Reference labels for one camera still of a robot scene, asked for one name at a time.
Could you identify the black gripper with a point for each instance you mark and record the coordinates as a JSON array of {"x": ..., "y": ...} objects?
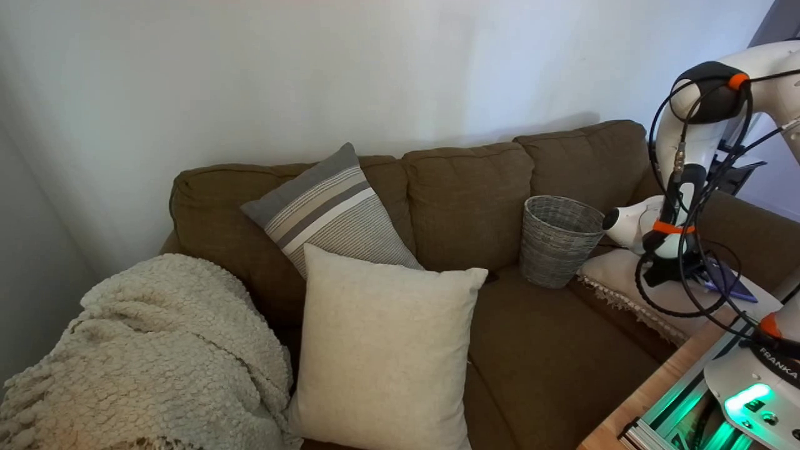
[{"x": 669, "y": 268}]

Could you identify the blue book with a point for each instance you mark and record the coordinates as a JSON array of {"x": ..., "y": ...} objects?
[{"x": 721, "y": 278}]

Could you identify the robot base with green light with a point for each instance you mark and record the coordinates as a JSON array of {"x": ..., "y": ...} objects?
[{"x": 743, "y": 393}]

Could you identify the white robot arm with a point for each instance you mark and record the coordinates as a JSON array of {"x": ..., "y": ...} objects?
[{"x": 696, "y": 135}]

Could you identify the gray woven basket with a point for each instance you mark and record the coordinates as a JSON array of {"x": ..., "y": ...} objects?
[{"x": 558, "y": 237}]

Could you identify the cream fringed flat cushion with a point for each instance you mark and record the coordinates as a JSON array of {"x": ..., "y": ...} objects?
[{"x": 666, "y": 308}]

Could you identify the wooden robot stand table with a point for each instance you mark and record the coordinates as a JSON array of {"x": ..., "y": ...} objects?
[{"x": 608, "y": 433}]

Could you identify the black side table items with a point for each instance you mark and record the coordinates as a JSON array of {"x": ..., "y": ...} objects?
[{"x": 731, "y": 179}]

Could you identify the brown fabric sofa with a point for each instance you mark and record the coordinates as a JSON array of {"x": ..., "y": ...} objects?
[{"x": 546, "y": 367}]

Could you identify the cream square pillow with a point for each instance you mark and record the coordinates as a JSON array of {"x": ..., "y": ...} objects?
[{"x": 384, "y": 354}]

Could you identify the gray striped pillow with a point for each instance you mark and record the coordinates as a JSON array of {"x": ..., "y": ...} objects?
[{"x": 336, "y": 209}]

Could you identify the cream knitted blanket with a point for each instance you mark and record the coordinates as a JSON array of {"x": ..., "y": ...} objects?
[{"x": 163, "y": 355}]

